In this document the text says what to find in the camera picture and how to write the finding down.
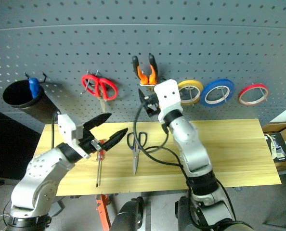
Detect grey metal pegboard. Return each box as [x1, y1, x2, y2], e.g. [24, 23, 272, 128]
[0, 0, 286, 135]

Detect metal pliers holder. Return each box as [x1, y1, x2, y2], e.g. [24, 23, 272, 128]
[139, 76, 167, 91]

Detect blue tape roll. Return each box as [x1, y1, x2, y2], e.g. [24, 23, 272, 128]
[200, 78, 236, 107]

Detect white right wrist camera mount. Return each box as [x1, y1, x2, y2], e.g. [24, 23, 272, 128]
[154, 79, 183, 122]

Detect red tape roll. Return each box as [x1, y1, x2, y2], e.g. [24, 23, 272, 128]
[238, 83, 270, 107]

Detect red handled scissors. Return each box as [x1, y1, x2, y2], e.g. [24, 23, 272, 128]
[81, 74, 119, 113]

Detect black box with white label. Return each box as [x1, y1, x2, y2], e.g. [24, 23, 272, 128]
[264, 132, 286, 162]

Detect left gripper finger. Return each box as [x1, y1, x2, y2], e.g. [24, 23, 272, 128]
[104, 128, 129, 152]
[82, 112, 113, 133]

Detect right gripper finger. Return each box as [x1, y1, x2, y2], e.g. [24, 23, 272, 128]
[145, 105, 158, 118]
[138, 88, 148, 107]

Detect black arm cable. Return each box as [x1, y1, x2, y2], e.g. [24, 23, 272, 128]
[51, 111, 61, 149]
[133, 102, 195, 191]

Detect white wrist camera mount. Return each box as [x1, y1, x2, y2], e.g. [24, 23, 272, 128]
[57, 114, 92, 160]
[154, 79, 183, 122]

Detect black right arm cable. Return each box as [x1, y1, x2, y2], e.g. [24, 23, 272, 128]
[133, 102, 195, 191]

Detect orange and black pliers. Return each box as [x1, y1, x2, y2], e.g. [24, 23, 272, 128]
[131, 53, 158, 85]

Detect black pegboard hook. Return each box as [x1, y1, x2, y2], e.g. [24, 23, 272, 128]
[23, 71, 49, 84]

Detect black cylindrical cup holder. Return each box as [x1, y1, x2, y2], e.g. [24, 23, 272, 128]
[2, 80, 61, 124]

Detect red handled screwdriver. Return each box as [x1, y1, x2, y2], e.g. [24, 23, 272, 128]
[95, 138, 108, 189]

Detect orange metal clamp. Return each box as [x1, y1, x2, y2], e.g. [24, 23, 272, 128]
[95, 193, 113, 231]

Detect black handled scissors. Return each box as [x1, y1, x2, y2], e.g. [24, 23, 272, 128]
[127, 131, 149, 176]

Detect blue handled tool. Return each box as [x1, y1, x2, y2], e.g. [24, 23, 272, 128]
[28, 77, 41, 100]

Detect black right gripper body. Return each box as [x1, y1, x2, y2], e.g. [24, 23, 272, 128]
[143, 94, 161, 109]

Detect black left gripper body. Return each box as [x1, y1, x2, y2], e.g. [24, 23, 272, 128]
[78, 129, 108, 156]

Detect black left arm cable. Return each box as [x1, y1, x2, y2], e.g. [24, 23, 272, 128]
[51, 111, 61, 149]

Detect metal pegboard hook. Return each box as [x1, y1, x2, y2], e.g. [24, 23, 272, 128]
[79, 69, 102, 95]
[217, 87, 231, 103]
[259, 86, 269, 101]
[185, 86, 197, 104]

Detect yellow tape roll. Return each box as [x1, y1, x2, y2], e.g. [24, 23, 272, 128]
[177, 79, 204, 106]

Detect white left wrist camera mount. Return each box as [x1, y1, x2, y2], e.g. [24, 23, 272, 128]
[57, 114, 92, 160]

